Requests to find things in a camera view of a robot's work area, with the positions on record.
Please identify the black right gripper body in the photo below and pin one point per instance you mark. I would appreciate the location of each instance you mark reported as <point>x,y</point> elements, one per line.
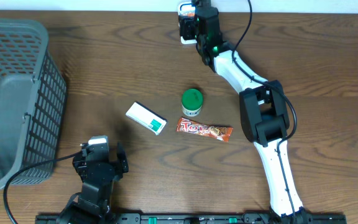
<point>200,38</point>

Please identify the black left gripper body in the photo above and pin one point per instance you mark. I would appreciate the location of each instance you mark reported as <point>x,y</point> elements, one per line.
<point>81,164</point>

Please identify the green lid jar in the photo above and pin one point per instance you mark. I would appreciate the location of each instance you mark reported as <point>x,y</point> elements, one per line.
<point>191,102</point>

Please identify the orange chocolate bar wrapper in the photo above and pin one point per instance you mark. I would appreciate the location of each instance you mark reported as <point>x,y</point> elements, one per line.
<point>221,133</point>

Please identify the small orange packet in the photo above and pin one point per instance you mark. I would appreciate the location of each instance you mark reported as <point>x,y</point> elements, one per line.
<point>188,12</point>

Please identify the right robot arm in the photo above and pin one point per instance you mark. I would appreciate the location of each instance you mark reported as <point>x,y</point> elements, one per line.
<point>268,118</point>

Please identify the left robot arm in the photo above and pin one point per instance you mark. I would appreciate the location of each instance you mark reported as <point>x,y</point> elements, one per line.
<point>91,205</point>

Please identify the white barcode scanner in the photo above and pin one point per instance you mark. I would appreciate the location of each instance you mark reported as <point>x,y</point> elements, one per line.
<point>186,24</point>

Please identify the white green box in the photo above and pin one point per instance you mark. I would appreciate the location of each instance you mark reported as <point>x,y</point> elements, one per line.
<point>146,118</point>

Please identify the grey plastic basket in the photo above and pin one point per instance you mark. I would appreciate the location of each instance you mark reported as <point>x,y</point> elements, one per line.
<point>33,94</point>

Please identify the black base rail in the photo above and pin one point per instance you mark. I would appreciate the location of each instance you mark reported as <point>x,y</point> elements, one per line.
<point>135,218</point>

